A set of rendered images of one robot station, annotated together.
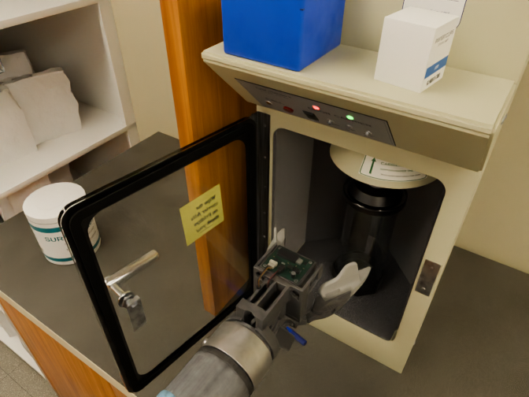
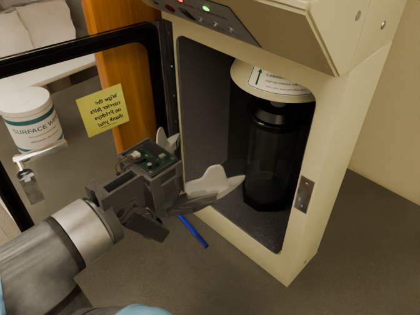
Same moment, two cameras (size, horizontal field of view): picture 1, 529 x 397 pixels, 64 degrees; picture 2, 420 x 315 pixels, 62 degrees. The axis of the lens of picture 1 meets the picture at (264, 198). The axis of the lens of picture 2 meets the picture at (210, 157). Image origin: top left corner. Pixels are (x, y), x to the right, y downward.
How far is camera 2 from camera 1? 0.20 m
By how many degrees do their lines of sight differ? 9
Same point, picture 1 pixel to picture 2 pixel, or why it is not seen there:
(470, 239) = (392, 178)
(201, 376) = (28, 240)
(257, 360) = (89, 235)
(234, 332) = (76, 208)
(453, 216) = (323, 130)
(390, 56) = not seen: outside the picture
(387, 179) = (271, 91)
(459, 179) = (327, 89)
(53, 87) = (54, 14)
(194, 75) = not seen: outside the picture
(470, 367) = (356, 293)
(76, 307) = not seen: hidden behind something
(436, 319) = (336, 245)
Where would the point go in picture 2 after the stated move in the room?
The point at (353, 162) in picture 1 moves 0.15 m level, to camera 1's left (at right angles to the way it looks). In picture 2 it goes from (244, 74) to (148, 64)
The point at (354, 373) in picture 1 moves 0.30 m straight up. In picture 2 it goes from (244, 279) to (257, 172)
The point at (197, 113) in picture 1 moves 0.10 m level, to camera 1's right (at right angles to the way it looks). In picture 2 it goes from (102, 13) to (165, 17)
